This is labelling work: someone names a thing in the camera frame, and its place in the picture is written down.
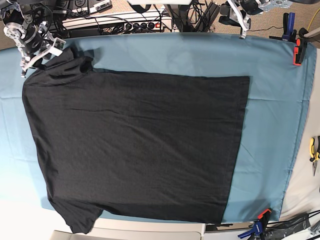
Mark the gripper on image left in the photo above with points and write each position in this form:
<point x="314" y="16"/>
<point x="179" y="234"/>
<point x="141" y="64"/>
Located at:
<point x="33" y="38"/>

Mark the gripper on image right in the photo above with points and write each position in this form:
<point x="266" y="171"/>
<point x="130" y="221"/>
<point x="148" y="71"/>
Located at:
<point x="232" y="13"/>

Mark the dark grey T-shirt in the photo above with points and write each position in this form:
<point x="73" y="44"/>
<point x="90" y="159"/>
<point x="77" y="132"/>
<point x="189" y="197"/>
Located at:
<point x="137" y="144"/>

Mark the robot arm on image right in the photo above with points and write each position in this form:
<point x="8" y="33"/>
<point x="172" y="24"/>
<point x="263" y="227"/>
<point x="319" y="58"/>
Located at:
<point x="257" y="7"/>

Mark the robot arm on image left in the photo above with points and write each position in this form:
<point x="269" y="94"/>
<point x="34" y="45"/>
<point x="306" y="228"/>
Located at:
<point x="13" y="13"/>

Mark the blue black clamp top right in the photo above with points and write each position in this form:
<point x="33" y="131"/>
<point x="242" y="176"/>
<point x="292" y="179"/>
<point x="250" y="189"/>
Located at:
<point x="289" y="33"/>

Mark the orange black clamp top right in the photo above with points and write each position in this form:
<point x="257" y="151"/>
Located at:
<point x="300" y="48"/>

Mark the white power strip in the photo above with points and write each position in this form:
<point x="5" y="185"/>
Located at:
<point x="130" y="21"/>

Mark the teal table cloth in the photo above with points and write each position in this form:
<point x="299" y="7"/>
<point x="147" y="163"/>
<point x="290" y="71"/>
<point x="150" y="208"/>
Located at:
<point x="276" y="112"/>

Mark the blue orange clamp bottom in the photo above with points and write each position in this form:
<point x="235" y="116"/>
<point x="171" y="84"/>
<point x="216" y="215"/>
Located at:
<point x="258" y="227"/>

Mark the black plastic bag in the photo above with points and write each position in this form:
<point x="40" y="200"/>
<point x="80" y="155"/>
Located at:
<point x="287" y="228"/>

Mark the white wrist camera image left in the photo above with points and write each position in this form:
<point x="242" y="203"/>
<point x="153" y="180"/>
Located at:
<point x="57" y="47"/>

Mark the yellow handled pliers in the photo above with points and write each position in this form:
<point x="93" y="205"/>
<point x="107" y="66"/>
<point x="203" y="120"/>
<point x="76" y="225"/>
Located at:
<point x="314" y="152"/>

